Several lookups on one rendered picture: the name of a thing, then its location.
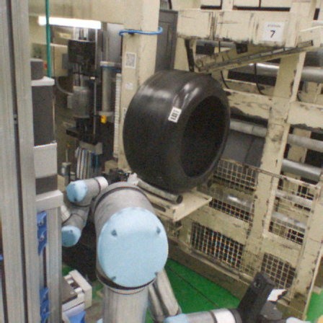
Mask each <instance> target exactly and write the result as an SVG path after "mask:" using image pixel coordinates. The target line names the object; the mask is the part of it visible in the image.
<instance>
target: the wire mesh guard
mask: <svg viewBox="0 0 323 323"><path fill-rule="evenodd" d="M221 160H222V161H225V162H228V163H231V164H234V165H237V167H238V166H242V168H243V167H246V168H248V169H252V170H255V171H257V172H261V173H262V175H263V173H264V174H268V175H270V176H273V178H274V177H277V178H279V179H282V180H284V183H285V180H286V181H289V182H290V184H291V182H293V183H296V184H298V185H302V186H304V187H307V188H308V189H309V188H311V189H314V190H316V191H315V194H314V197H311V196H309V197H311V198H313V203H312V206H311V211H310V213H309V218H308V223H307V226H306V228H304V229H306V230H305V233H303V234H304V238H302V239H303V241H302V243H301V244H302V245H301V248H300V249H301V250H300V253H299V256H298V262H296V263H297V265H296V270H295V272H294V276H292V275H291V276H292V277H293V285H292V288H291V290H290V289H289V290H290V291H291V293H290V296H289V298H288V297H287V296H284V297H282V298H284V299H286V300H288V301H290V302H292V300H293V296H294V293H295V290H296V284H297V278H298V273H299V270H300V266H301V262H302V259H303V256H304V250H305V247H306V242H307V239H308V235H309V231H310V228H311V223H312V220H313V217H314V212H315V208H316V205H317V201H318V197H319V192H320V190H321V187H319V186H316V185H313V184H310V183H307V182H303V181H301V180H296V179H294V178H291V177H287V176H284V175H281V174H278V173H275V172H271V171H268V170H266V169H261V168H259V167H253V166H250V165H247V164H243V163H241V162H237V161H234V160H232V159H227V158H225V157H221ZM217 166H218V167H221V166H219V165H217ZM222 167H223V169H224V168H225V167H224V166H222ZM225 169H227V168H225ZM229 170H231V169H229ZM232 171H233V169H232ZM234 172H235V171H234ZM224 173H225V172H224ZM227 173H228V169H227ZM227 173H225V174H226V177H227V175H228V174H227ZM236 173H239V172H237V168H236ZM240 174H241V175H242V173H240ZM229 175H231V176H233V175H232V173H231V174H229ZM244 175H246V176H248V175H247V174H244ZM248 177H250V176H248ZM251 178H254V177H252V176H251ZM267 178H268V176H267ZM255 179H256V180H259V179H257V177H256V178H255ZM279 179H278V181H279ZM262 181H263V180H261V182H262ZM263 182H265V181H263ZM267 183H269V182H266V185H267ZM284 183H283V186H284ZM270 184H272V185H274V184H273V182H272V183H270ZM272 185H271V188H272ZM276 186H277V189H278V187H280V186H278V185H276ZM282 188H284V187H282ZM289 188H290V185H289ZM289 188H288V189H287V188H285V189H287V190H288V191H289ZM295 189H296V187H295ZM301 190H302V187H301ZM291 191H293V190H291ZM295 192H296V191H294V193H295ZM307 192H308V190H307ZM296 193H298V192H296ZM301 194H302V193H300V195H301ZM302 195H304V194H302ZM293 196H294V194H293ZM293 196H292V197H293ZM305 196H308V195H307V193H306V195H305ZM299 199H300V196H299V198H298V202H299ZM300 200H302V199H300ZM304 201H306V199H305V200H304ZM290 202H292V203H294V202H293V200H292V201H290ZM307 202H308V201H307ZM292 203H291V205H292ZM309 203H311V202H309ZM296 204H298V203H296ZM298 205H300V204H298ZM298 205H297V207H298ZM295 209H296V210H298V209H297V208H295ZM303 210H304V208H303ZM299 211H301V210H299ZM303 212H304V211H302V213H303ZM305 213H306V212H305ZM301 217H303V216H302V214H301ZM303 218H305V217H303ZM300 222H301V219H300ZM302 223H303V222H302ZM304 224H305V223H304ZM174 225H175V224H174ZM169 226H170V227H171V223H170V225H169V222H168V221H167V222H166V230H165V234H166V237H167V238H169V239H171V240H173V241H175V242H177V243H180V244H182V245H184V246H186V247H188V248H190V249H192V250H194V251H196V252H198V253H199V254H201V255H202V256H204V257H207V258H208V259H210V260H213V261H214V262H217V263H218V264H220V265H222V266H224V267H226V268H228V269H230V270H232V271H234V272H235V273H237V274H239V275H241V276H243V277H245V278H247V279H249V280H252V279H253V278H254V275H253V277H252V276H250V275H252V274H250V273H249V272H248V273H249V274H250V275H248V274H246V273H244V272H242V271H240V268H239V270H238V269H236V268H235V267H236V265H235V267H232V266H230V265H228V264H226V263H225V262H222V261H223V258H222V259H221V258H219V257H218V256H217V258H218V259H216V258H215V257H216V256H215V255H213V257H212V256H210V255H208V254H207V253H206V252H207V251H205V250H203V251H205V252H203V251H201V250H199V247H198V248H196V247H194V246H192V245H190V244H186V243H184V240H183V242H182V241H180V240H179V239H177V238H174V237H173V236H174V235H173V234H174V232H175V231H174V230H173V234H172V235H173V236H168V235H167V232H168V231H169V232H170V230H171V229H169ZM172 227H173V226H172ZM298 227H302V226H299V225H298ZM173 228H174V227H173ZM302 228H303V227H302ZM171 231H172V230H171ZM175 233H177V232H175ZM177 234H178V233H177ZM180 236H182V235H181V233H180ZM296 236H297V234H296ZM183 237H184V238H187V237H185V235H184V236H183ZM298 237H299V236H298ZM202 238H203V239H205V238H204V237H202ZM300 238H301V237H300ZM190 240H191V239H190ZM206 240H208V239H206ZM292 240H293V239H292ZM187 241H188V238H187ZM199 241H200V237H199ZM208 241H209V240H208ZM208 241H207V244H208ZM294 241H295V242H297V241H296V239H295V240H294ZM193 242H194V241H193ZM201 242H202V241H201ZM295 242H294V245H295ZM195 243H197V242H196V238H195ZM202 243H205V242H202ZM299 243H300V242H299ZM191 244H192V240H191ZM197 244H199V242H198V243H197ZM205 244H206V243H205ZM199 245H200V244H199ZM208 245H209V244H208ZM291 245H292V244H291ZM294 245H293V248H294ZM201 246H202V245H201ZM209 246H210V245H209ZM211 247H212V246H211ZM202 248H203V246H202ZM205 248H206V249H207V246H206V247H205ZM213 248H215V250H216V247H213ZM212 251H213V250H212ZM208 253H209V252H208ZM216 253H217V252H216ZM209 254H211V250H210V253H209ZM214 254H215V251H214ZM211 255H212V254H211ZM218 255H221V254H219V253H218ZM214 256H215V257H214ZM222 256H223V257H225V256H224V254H223V255H222ZM226 258H228V256H227V257H226ZM219 259H221V260H222V261H220V260H219ZM228 259H229V258H228ZM230 260H231V261H233V260H232V258H231V259H230ZM236 260H239V259H237V258H236ZM240 261H241V260H240ZM234 262H235V261H234ZM242 262H243V261H241V263H242ZM235 263H238V262H235ZM244 263H246V264H247V261H246V262H244ZM238 264H239V263H238ZM248 265H249V264H248ZM242 266H243V265H242ZM240 267H241V264H240ZM244 267H246V265H245V266H244ZM250 267H251V265H250ZM252 267H253V266H252ZM293 267H294V266H293ZM255 268H256V266H255ZM256 269H257V268H256ZM244 270H245V268H244ZM258 270H259V269H258ZM260 270H261V268H260ZM260 270H259V271H260ZM284 273H285V272H284ZM286 274H287V275H289V274H288V273H286ZM283 277H284V276H283ZM274 278H275V277H274ZM284 278H286V277H284ZM275 279H276V278H275ZM277 279H278V278H277ZM287 279H288V278H286V280H287ZM278 280H280V281H282V280H281V278H280V279H278ZM289 280H290V279H289ZM291 281H292V280H291ZM273 282H274V283H275V281H273ZM283 282H284V281H283ZM284 283H287V282H284ZM277 284H278V283H277ZM287 284H288V283H287ZM278 285H279V286H281V285H280V283H279V284H278ZM289 285H290V284H289ZM290 286H291V285H290ZM283 287H284V286H283ZM285 288H286V287H284V290H285ZM287 289H288V288H287Z"/></svg>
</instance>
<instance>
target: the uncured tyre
mask: <svg viewBox="0 0 323 323"><path fill-rule="evenodd" d="M173 107H176V108H179V109H181V110H182V112H181V113H180V116H179V118H178V120H177V122H176V123H175V122H172V121H171V120H168V117H169V115H170V112H171V111H172V108H173ZM230 125H231V109H230V104H229V98H228V97H227V94H226V92H225V91H224V89H223V87H222V86H221V84H220V83H219V82H218V81H217V80H216V79H214V78H213V77H211V76H209V75H207V74H202V73H196V72H192V71H184V70H179V69H174V68H171V69H166V70H162V71H158V72H156V73H155V74H153V75H152V76H150V77H149V78H148V79H147V80H145V82H144V83H143V84H142V85H141V86H140V88H139V89H138V91H137V92H136V93H135V94H134V96H133V97H132V99H131V101H130V103H129V105H128V108H127V110H126V113H125V117H124V121H123V132H122V139H123V151H124V154H125V159H126V161H127V163H128V165H129V167H130V168H131V169H132V170H133V171H134V172H135V173H136V174H137V175H138V176H139V177H140V178H142V179H144V180H146V181H149V182H151V183H154V184H155V185H158V186H160V187H163V188H164V189H167V190H170V191H172V192H179V193H183V192H187V191H189V190H192V189H193V188H194V187H197V186H198V185H200V184H202V183H203V182H204V181H205V180H207V179H208V177H209V176H210V175H211V173H212V172H213V171H214V169H215V168H216V166H217V165H218V163H219V162H220V160H221V157H222V155H223V152H224V149H225V147H226V143H227V140H228V137H229V131H230ZM132 162H133V163H132ZM134 163H136V164H134ZM156 176H160V177H162V179H163V180H164V181H163V182H160V181H158V179H157V178H156Z"/></svg>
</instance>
